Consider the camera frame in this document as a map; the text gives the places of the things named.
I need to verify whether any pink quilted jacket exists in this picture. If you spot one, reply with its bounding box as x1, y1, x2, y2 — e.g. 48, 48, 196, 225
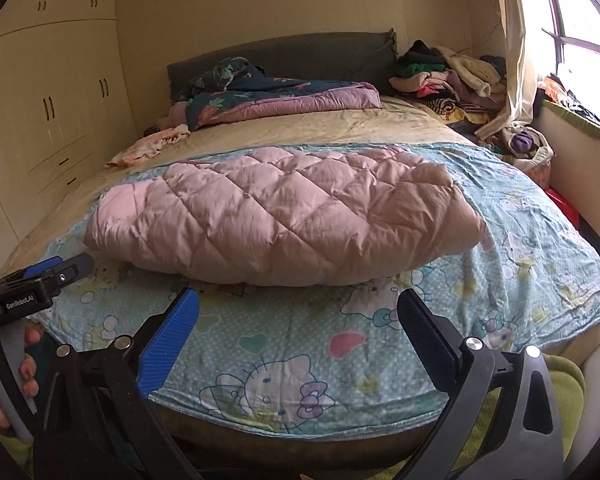
84, 148, 486, 287

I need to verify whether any bag of clothes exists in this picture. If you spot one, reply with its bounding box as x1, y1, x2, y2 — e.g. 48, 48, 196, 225
495, 126, 555, 190

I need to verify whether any pile of mixed clothes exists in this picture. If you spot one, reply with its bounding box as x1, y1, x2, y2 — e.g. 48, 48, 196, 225
389, 40, 507, 127

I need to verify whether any green sleeve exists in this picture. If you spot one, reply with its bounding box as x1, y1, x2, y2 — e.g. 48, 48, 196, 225
9, 353, 586, 480

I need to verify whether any cream wardrobe with drawers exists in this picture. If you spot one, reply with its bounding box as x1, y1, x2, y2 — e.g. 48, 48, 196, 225
0, 0, 137, 270

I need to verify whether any peach white small garment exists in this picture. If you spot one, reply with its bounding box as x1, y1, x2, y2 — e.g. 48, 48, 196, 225
105, 125, 190, 168

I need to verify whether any blue Hello Kitty sheet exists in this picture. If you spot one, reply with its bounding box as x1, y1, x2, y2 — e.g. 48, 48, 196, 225
29, 140, 600, 443

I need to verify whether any pink pillow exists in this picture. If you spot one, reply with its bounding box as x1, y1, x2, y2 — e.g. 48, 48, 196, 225
156, 101, 188, 130

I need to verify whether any dark floral pink quilt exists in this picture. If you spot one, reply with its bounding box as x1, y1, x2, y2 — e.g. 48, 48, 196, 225
178, 56, 381, 131

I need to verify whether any cream curtain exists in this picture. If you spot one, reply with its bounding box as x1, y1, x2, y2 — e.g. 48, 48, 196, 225
476, 0, 539, 141

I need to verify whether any beige bed sheet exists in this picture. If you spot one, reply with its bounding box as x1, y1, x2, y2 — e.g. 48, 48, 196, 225
0, 96, 473, 278

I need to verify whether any dark grey headboard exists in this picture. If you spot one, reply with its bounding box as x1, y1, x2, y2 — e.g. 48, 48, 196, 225
166, 29, 398, 102

